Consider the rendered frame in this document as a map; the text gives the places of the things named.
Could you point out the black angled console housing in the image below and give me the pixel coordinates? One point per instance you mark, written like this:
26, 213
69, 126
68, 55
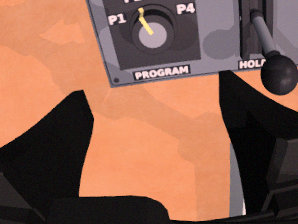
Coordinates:
210, 36

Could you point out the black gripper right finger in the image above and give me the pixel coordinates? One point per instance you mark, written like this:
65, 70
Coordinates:
264, 136

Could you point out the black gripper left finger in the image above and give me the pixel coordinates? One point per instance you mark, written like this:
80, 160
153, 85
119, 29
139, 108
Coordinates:
45, 162

